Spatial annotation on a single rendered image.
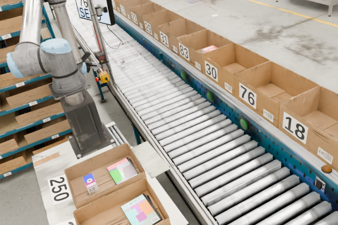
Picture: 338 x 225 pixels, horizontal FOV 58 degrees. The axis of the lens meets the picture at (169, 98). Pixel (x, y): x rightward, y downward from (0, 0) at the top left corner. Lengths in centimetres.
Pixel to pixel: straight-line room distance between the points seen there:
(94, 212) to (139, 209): 23
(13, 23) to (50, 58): 93
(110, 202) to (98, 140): 53
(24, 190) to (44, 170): 114
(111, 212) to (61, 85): 74
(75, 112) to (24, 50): 43
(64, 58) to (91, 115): 40
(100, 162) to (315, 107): 128
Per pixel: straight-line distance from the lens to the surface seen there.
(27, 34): 197
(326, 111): 193
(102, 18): 260
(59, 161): 208
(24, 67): 182
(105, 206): 167
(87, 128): 197
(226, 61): 241
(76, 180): 189
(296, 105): 181
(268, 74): 215
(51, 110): 295
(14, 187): 329
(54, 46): 175
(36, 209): 297
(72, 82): 181
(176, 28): 301
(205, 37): 272
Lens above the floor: 203
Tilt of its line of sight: 33 degrees down
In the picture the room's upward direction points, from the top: 10 degrees counter-clockwise
